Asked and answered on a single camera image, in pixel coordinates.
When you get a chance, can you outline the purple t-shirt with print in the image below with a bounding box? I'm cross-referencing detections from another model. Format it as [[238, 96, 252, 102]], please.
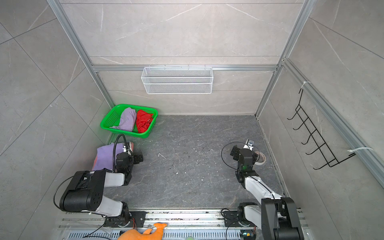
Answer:
[[92, 143, 124, 171]]

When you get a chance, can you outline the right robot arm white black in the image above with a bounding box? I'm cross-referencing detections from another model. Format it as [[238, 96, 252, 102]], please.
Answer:
[[230, 144, 304, 240]]

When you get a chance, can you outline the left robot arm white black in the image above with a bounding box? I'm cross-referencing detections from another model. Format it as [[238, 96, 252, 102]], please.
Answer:
[[56, 152, 146, 228]]

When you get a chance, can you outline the roll of masking tape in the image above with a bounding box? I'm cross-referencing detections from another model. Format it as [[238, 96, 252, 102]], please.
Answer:
[[254, 151, 267, 166]]

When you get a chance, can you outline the lavender t-shirt in basket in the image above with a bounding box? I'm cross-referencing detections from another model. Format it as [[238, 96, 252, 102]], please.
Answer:
[[111, 108, 137, 132]]

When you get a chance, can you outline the green plastic laundry basket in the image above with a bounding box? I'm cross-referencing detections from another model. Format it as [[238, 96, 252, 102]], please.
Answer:
[[100, 104, 158, 138]]

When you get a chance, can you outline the red t-shirt in basket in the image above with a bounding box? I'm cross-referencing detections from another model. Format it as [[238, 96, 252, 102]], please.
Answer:
[[136, 110, 153, 134]]

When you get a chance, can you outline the orange plush toy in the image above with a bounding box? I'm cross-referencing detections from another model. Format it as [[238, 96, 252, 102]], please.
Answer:
[[118, 223, 167, 240]]

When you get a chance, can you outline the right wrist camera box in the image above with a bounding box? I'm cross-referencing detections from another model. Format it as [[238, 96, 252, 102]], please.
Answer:
[[243, 139, 255, 151]]

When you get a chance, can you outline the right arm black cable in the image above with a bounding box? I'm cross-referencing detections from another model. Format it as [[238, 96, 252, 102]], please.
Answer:
[[220, 141, 247, 172]]

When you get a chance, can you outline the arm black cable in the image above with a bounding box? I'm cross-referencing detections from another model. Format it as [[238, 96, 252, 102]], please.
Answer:
[[112, 133, 130, 172], [220, 141, 247, 172]]

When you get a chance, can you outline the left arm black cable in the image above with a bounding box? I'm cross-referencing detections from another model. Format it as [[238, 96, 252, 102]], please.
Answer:
[[112, 133, 130, 172]]

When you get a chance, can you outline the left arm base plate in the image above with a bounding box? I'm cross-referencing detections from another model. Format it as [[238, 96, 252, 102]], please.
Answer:
[[104, 211, 147, 228]]

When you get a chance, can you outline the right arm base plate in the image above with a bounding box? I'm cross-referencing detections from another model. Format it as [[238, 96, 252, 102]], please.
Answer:
[[221, 209, 251, 228]]

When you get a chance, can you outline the aluminium mounting rail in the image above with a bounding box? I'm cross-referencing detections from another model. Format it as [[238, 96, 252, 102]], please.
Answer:
[[59, 209, 310, 230]]

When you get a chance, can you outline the black wire hook rack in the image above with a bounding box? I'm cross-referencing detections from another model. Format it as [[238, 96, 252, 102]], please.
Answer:
[[287, 89, 356, 171]]

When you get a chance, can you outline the white wire wall basket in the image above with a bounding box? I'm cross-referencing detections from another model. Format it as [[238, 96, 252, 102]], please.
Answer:
[[141, 67, 214, 95]]

